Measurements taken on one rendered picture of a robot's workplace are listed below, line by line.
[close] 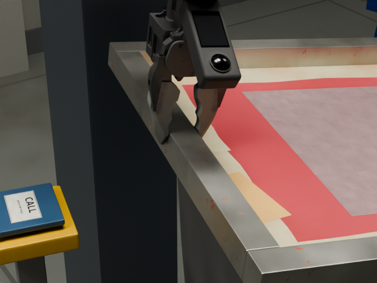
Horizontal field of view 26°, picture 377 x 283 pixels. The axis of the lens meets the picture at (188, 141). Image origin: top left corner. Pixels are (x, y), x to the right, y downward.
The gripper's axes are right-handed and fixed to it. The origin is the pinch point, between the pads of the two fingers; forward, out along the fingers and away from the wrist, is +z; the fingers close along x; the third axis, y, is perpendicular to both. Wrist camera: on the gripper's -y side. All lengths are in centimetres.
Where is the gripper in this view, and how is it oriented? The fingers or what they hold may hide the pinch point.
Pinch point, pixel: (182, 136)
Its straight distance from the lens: 103.3
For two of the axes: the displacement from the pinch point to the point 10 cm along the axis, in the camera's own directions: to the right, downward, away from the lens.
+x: -9.4, 0.6, -3.5
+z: -1.2, 8.8, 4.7
